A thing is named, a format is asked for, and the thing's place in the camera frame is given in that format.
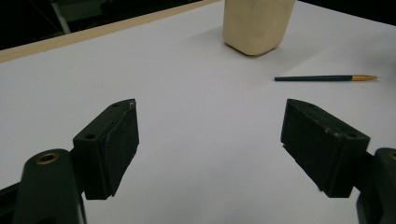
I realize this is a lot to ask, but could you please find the dark paintbrush with gold ferrule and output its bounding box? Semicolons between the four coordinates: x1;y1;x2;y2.
274;74;379;83

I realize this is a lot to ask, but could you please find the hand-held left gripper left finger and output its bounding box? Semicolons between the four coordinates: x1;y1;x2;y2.
72;98;140;201

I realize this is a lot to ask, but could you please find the cream square ceramic cup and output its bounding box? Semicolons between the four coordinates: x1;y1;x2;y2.
222;0;296;57

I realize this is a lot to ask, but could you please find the grey metal stand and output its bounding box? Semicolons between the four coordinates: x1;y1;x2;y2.
50;1;73;35

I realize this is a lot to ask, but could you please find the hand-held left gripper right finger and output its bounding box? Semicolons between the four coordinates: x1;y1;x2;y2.
280;98;372;199

